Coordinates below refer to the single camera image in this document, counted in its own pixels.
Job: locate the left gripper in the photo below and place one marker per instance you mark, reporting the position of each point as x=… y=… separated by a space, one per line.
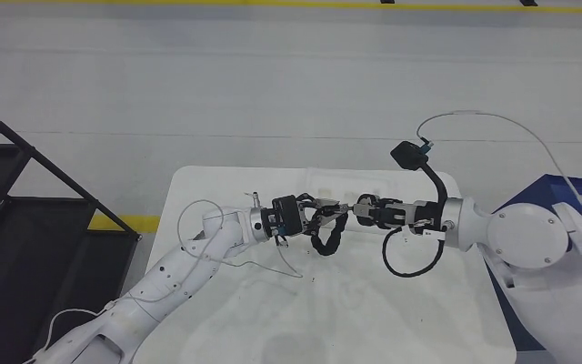
x=260 y=225

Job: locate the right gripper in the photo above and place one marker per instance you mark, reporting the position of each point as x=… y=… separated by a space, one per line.
x=432 y=216

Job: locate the small metal key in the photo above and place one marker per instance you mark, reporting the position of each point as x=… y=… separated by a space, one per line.
x=349 y=208

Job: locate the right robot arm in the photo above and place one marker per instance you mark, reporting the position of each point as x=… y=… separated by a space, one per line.
x=527 y=236

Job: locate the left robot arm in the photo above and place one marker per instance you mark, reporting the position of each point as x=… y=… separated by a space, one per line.
x=159 y=282

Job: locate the black metal rack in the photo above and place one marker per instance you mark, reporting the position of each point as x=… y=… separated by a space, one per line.
x=50 y=255

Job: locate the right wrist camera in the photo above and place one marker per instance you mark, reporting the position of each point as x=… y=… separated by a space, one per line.
x=409 y=155

